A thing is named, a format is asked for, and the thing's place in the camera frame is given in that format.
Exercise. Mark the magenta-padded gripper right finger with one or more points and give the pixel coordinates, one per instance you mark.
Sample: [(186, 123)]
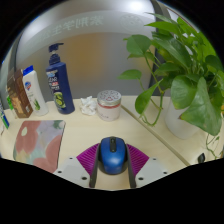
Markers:
[(136, 158)]

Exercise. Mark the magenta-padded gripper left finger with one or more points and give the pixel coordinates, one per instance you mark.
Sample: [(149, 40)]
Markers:
[(87, 158)]

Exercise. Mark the blue computer mouse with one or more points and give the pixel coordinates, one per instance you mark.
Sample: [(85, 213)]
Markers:
[(112, 155)]

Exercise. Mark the floral print mouse pad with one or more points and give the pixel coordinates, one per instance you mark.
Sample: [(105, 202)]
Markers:
[(38, 143)]

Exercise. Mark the crumpled white tissue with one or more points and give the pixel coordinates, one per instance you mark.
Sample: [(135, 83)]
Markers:
[(88, 106)]

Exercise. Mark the small round white jar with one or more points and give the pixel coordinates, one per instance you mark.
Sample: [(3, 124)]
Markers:
[(108, 106)]

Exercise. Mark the small black object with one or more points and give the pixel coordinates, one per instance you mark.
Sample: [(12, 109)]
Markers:
[(201, 158)]

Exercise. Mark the dark blue pump bottle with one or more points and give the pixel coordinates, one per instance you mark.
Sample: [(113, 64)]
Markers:
[(60, 86)]

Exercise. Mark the white bottle with blue cap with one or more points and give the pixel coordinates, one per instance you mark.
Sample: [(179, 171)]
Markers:
[(34, 93)]

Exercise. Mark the green plant in white pot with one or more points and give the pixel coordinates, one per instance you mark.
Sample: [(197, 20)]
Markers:
[(186, 90)]

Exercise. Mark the brown carton box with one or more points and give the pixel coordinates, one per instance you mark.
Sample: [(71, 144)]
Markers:
[(19, 96)]

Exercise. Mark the white green shuttlecock tube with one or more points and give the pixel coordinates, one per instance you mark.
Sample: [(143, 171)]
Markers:
[(3, 116)]

